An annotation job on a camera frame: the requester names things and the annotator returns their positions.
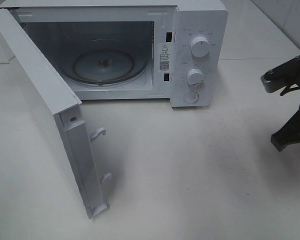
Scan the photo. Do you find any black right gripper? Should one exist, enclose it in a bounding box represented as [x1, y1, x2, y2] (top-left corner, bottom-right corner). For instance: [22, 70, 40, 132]
[261, 56, 300, 152]

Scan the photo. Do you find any white microwave door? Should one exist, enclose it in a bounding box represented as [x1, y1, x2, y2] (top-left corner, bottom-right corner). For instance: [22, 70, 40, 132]
[0, 9, 112, 219]

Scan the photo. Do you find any lower white microwave knob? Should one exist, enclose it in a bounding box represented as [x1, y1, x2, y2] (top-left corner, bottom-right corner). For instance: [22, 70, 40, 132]
[186, 68, 205, 86]

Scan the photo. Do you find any white microwave knob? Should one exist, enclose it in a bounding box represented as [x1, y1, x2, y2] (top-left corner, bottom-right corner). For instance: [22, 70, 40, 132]
[186, 68, 205, 86]
[190, 35, 211, 58]

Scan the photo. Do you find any round white door button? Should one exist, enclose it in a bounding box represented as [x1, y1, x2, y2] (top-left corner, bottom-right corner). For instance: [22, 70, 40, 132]
[184, 91, 199, 104]

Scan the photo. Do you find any upper white microwave knob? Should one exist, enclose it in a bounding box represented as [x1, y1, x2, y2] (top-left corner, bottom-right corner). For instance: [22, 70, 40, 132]
[190, 35, 211, 58]

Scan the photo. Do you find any white microwave oven body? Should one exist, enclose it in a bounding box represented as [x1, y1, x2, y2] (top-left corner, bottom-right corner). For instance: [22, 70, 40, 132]
[0, 0, 228, 107]

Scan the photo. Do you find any white warning label sticker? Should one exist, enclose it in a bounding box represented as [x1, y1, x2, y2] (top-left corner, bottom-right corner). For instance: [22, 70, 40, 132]
[158, 42, 172, 72]

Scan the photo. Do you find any glass microwave turntable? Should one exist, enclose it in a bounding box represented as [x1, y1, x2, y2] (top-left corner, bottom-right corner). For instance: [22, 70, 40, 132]
[72, 39, 152, 85]

